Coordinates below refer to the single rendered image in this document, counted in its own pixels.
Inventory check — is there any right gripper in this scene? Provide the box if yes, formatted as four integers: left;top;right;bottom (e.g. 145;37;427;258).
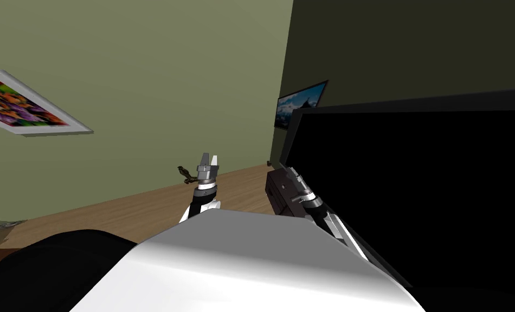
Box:
284;166;316;204

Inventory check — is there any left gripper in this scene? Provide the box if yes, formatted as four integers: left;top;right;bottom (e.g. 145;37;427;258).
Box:
195;152;220;186

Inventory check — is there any small dark drawer box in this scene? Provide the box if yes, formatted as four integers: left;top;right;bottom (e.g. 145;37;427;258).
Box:
265;169;305;218

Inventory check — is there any small dark brown figurine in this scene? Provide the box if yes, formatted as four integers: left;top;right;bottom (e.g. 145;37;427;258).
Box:
177;165;199;185

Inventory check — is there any black-framed mountain picture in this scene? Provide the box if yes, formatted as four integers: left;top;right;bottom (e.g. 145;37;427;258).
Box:
273;80;330;131

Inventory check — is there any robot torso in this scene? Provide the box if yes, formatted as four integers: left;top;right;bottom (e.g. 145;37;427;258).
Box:
68;209;427;312

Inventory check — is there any large black cabinet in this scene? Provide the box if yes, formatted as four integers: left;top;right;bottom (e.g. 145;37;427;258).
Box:
278;88;515;312

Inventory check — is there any white-framed flower picture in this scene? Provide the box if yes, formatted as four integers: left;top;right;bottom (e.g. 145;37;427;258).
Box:
0;66;95;138

